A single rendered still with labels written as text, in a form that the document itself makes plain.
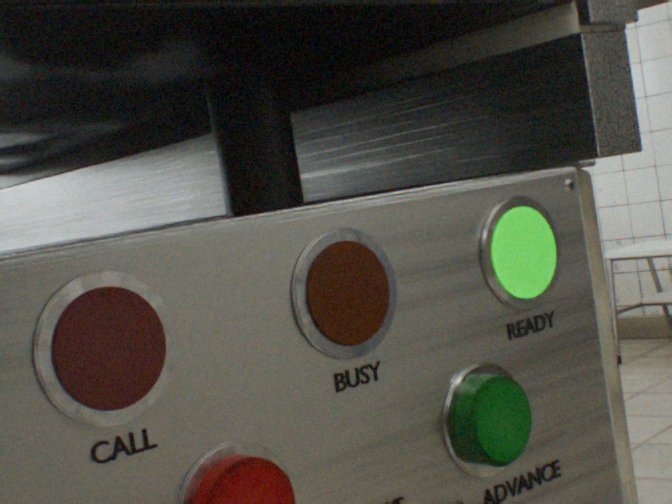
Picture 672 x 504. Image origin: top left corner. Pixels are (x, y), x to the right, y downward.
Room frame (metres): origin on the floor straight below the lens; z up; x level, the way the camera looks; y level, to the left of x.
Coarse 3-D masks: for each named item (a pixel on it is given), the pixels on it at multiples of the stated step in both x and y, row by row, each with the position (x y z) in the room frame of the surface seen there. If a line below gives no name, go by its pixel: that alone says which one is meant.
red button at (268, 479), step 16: (224, 464) 0.29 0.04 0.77; (240, 464) 0.29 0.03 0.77; (256, 464) 0.29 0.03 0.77; (272, 464) 0.30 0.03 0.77; (208, 480) 0.29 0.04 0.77; (224, 480) 0.29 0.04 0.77; (240, 480) 0.29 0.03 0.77; (256, 480) 0.29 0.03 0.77; (272, 480) 0.29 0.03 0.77; (288, 480) 0.30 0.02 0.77; (208, 496) 0.28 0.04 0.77; (224, 496) 0.28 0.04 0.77; (240, 496) 0.29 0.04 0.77; (256, 496) 0.29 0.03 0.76; (272, 496) 0.29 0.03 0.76; (288, 496) 0.30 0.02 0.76
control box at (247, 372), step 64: (448, 192) 0.36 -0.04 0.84; (512, 192) 0.38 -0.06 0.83; (576, 192) 0.40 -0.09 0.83; (64, 256) 0.28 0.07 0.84; (128, 256) 0.28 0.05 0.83; (192, 256) 0.30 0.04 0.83; (256, 256) 0.31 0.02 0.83; (384, 256) 0.34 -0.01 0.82; (448, 256) 0.36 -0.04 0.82; (576, 256) 0.39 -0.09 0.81; (0, 320) 0.26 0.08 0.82; (192, 320) 0.29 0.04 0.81; (256, 320) 0.31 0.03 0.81; (384, 320) 0.33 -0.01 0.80; (448, 320) 0.35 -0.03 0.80; (512, 320) 0.37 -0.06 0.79; (576, 320) 0.39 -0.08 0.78; (0, 384) 0.26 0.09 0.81; (192, 384) 0.29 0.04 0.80; (256, 384) 0.30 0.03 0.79; (320, 384) 0.32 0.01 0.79; (384, 384) 0.33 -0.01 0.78; (448, 384) 0.35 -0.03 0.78; (576, 384) 0.39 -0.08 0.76; (0, 448) 0.26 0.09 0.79; (64, 448) 0.27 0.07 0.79; (128, 448) 0.28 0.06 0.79; (192, 448) 0.29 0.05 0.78; (256, 448) 0.30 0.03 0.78; (320, 448) 0.32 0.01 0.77; (384, 448) 0.33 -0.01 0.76; (448, 448) 0.35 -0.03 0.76; (576, 448) 0.39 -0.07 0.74
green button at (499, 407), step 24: (480, 384) 0.35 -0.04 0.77; (504, 384) 0.35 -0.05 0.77; (456, 408) 0.35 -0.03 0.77; (480, 408) 0.34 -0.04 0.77; (504, 408) 0.35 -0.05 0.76; (528, 408) 0.36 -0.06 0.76; (456, 432) 0.35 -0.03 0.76; (480, 432) 0.34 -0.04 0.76; (504, 432) 0.35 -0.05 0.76; (528, 432) 0.36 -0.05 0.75; (480, 456) 0.34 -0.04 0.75; (504, 456) 0.35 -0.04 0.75
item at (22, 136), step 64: (0, 0) 0.27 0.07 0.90; (64, 0) 0.28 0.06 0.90; (128, 0) 0.29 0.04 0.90; (192, 0) 0.31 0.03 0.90; (256, 0) 0.32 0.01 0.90; (320, 0) 0.34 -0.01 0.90; (384, 0) 0.35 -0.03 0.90; (448, 0) 0.37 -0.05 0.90; (512, 0) 0.39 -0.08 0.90; (640, 0) 0.44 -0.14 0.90; (0, 64) 0.35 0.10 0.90; (64, 64) 0.37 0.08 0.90; (128, 64) 0.39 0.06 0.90; (192, 64) 0.42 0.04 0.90; (256, 64) 0.45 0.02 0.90; (320, 64) 0.48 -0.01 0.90; (0, 128) 0.54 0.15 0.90; (64, 128) 0.58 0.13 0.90; (128, 128) 0.64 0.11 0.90
